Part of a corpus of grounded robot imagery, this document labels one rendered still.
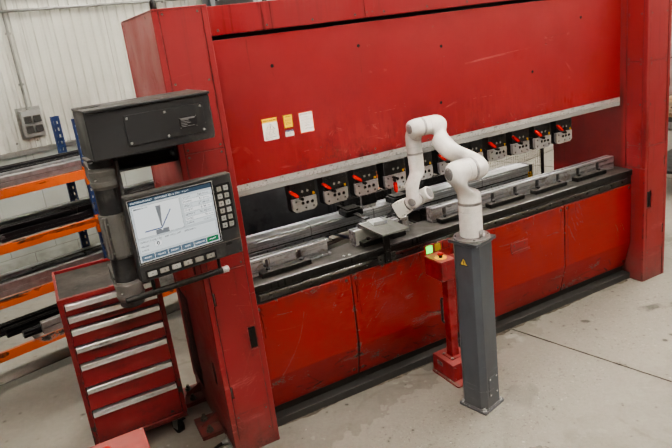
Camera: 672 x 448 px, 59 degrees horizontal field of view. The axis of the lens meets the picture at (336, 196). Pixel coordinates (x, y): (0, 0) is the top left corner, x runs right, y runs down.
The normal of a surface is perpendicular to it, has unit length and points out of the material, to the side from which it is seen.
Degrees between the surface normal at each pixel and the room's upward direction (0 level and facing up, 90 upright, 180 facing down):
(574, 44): 90
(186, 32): 90
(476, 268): 90
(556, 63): 90
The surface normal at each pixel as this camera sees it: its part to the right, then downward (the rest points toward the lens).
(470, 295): -0.74, 0.27
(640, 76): -0.88, 0.23
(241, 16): 0.46, 0.18
